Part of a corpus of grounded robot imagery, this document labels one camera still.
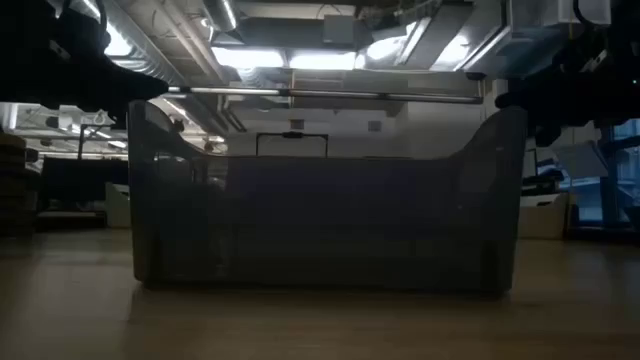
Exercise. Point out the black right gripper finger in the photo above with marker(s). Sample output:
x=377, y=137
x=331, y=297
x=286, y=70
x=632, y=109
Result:
x=522, y=102

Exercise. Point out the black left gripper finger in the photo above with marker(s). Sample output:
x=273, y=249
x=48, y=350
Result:
x=145, y=92

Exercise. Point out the white plastic bin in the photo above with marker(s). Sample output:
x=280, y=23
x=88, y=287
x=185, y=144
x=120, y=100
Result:
x=119, y=207
x=542, y=217

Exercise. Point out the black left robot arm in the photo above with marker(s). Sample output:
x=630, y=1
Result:
x=30, y=50

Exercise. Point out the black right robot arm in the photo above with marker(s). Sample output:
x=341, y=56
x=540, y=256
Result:
x=620, y=60

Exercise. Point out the grey tilted panel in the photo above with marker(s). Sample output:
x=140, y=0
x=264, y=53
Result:
x=580, y=160

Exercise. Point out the black equipment pile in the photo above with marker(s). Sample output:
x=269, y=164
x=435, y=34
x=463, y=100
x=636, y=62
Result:
x=542, y=182

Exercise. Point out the black monitor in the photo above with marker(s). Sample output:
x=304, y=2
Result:
x=82, y=180

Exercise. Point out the ceiling light panel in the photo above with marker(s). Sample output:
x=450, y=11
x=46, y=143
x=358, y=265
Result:
x=247, y=57
x=322, y=61

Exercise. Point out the silver horizontal pipe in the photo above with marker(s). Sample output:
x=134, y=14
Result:
x=325, y=94

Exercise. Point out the grey ceiling box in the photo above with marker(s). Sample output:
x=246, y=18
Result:
x=338, y=29

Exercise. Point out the dark grey translucent bin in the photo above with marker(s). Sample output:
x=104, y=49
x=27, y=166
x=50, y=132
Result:
x=325, y=225

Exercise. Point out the black metal table frame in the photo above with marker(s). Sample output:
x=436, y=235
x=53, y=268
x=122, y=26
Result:
x=70, y=222

